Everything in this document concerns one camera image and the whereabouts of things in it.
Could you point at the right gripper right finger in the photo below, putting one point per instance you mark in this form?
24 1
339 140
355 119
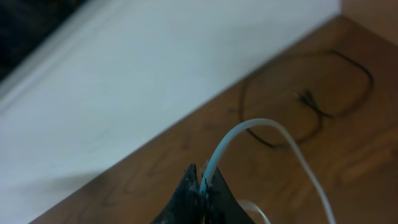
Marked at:
221 207

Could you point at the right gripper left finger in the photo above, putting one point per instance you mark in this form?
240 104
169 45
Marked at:
186 205

